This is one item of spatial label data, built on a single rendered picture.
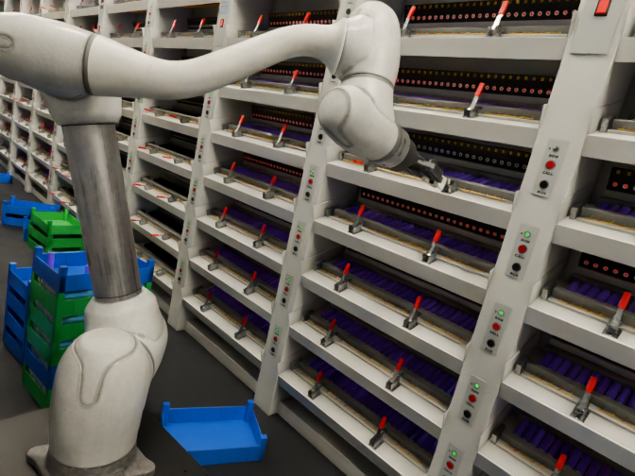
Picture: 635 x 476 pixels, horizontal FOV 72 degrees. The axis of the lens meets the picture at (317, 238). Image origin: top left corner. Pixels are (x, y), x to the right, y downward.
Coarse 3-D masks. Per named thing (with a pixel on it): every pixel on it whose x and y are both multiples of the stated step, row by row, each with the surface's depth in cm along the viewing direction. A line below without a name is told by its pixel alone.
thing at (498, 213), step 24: (336, 144) 140; (336, 168) 137; (360, 168) 133; (480, 168) 123; (504, 168) 118; (384, 192) 126; (408, 192) 119; (432, 192) 114; (456, 192) 113; (480, 216) 106; (504, 216) 102
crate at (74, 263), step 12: (36, 252) 136; (60, 252) 144; (72, 252) 146; (84, 252) 150; (36, 264) 136; (60, 264) 145; (72, 264) 148; (84, 264) 151; (144, 264) 153; (48, 276) 131; (60, 276) 126; (72, 276) 129; (84, 276) 132; (144, 276) 148; (60, 288) 127; (72, 288) 130; (84, 288) 133
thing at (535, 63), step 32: (288, 0) 182; (320, 0) 169; (416, 0) 140; (448, 0) 133; (480, 0) 126; (416, 64) 140; (448, 64) 132; (480, 64) 126; (512, 64) 119; (544, 64) 114; (352, 256) 158; (576, 256) 108
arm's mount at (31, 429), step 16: (16, 416) 95; (32, 416) 96; (48, 416) 97; (144, 416) 103; (0, 432) 90; (16, 432) 91; (32, 432) 92; (48, 432) 93; (144, 432) 98; (160, 432) 99; (0, 448) 86; (16, 448) 87; (144, 448) 94; (160, 448) 95; (176, 448) 96; (0, 464) 82; (16, 464) 83; (160, 464) 90; (176, 464) 91; (192, 464) 92
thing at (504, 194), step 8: (344, 160) 139; (352, 160) 138; (360, 160) 136; (368, 160) 134; (384, 168) 130; (408, 176) 123; (416, 176) 123; (456, 184) 114; (464, 184) 113; (472, 184) 111; (480, 184) 111; (480, 192) 110; (488, 192) 109; (496, 192) 107; (504, 192) 106; (512, 192) 105; (504, 200) 104; (512, 200) 105
